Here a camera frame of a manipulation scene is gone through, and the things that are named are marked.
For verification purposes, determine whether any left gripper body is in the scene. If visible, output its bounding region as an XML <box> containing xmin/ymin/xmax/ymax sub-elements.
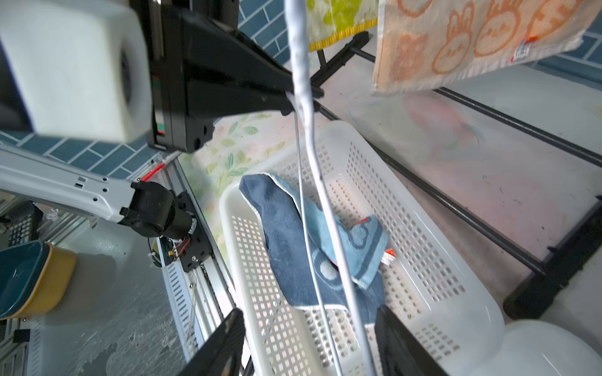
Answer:
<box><xmin>129</xmin><ymin>1</ymin><xmax>216</xmax><ymax>154</ymax></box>

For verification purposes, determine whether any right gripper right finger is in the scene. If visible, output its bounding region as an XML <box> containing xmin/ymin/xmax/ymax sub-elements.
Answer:
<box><xmin>375</xmin><ymin>306</ymin><xmax>447</xmax><ymax>376</ymax></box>

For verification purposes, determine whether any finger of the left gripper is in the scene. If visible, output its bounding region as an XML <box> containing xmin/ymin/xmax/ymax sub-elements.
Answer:
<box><xmin>186</xmin><ymin>91</ymin><xmax>321</xmax><ymax>123</ymax></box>
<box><xmin>182</xmin><ymin>8</ymin><xmax>325</xmax><ymax>100</ymax></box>

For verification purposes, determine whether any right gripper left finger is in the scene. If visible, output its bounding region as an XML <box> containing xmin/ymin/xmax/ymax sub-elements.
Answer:
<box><xmin>179</xmin><ymin>308</ymin><xmax>246</xmax><ymax>376</ymax></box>

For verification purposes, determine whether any white wire hanger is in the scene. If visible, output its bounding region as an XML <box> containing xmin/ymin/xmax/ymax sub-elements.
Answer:
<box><xmin>285</xmin><ymin>1</ymin><xmax>377</xmax><ymax>375</ymax></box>

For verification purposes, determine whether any blue patterned towel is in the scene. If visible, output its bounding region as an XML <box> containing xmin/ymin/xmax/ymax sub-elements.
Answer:
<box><xmin>239</xmin><ymin>173</ymin><xmax>389</xmax><ymax>326</ymax></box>

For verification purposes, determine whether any orange patterned towel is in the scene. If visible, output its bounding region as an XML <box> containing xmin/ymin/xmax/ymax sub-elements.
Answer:
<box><xmin>372</xmin><ymin>0</ymin><xmax>601</xmax><ymax>96</ymax></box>

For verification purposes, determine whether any white perforated plastic basket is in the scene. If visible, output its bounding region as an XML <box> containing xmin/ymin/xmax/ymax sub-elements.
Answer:
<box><xmin>219</xmin><ymin>121</ymin><xmax>504</xmax><ymax>375</ymax></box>

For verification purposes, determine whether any yellow green patterned towel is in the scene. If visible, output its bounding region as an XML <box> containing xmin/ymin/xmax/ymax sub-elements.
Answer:
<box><xmin>306</xmin><ymin>0</ymin><xmax>379</xmax><ymax>52</ymax></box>

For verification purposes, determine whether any black metal clothes rack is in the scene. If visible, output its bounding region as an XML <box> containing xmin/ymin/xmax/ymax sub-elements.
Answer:
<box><xmin>310</xmin><ymin>35</ymin><xmax>601</xmax><ymax>332</ymax></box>

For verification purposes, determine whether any teal yellow bowl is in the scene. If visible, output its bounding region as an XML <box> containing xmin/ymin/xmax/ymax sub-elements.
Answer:
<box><xmin>1</xmin><ymin>241</ymin><xmax>78</xmax><ymax>320</ymax></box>

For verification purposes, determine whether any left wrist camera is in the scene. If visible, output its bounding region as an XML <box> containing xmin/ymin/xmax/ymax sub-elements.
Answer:
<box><xmin>1</xmin><ymin>1</ymin><xmax>153</xmax><ymax>143</ymax></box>

